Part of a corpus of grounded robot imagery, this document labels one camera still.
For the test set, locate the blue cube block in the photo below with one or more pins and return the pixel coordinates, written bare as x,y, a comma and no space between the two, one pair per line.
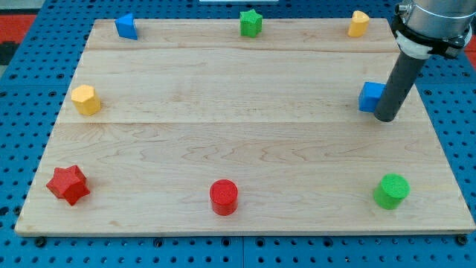
369,96

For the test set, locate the green cylinder block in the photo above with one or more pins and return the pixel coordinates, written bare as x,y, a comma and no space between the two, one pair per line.
391,191

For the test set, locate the green star block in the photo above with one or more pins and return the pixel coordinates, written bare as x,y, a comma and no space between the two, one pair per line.
250,23

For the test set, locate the yellow hexagon block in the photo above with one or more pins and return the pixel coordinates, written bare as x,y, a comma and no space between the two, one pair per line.
86,100

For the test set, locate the red star block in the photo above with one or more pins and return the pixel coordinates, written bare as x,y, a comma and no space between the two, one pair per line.
69,184

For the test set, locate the yellow heart block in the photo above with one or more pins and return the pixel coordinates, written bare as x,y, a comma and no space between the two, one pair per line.
358,24

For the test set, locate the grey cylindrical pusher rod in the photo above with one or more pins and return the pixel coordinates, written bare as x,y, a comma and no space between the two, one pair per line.
397,87

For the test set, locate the red cylinder block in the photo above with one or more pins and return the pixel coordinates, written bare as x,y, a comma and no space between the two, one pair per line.
224,197

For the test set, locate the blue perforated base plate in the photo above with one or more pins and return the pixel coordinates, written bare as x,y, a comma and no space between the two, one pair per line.
36,80

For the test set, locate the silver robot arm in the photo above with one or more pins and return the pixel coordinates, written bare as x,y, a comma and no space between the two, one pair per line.
423,28

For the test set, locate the wooden board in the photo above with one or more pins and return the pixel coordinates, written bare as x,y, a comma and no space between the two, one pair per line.
191,101

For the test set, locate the blue triangle block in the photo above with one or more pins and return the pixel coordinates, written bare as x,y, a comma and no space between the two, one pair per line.
125,27

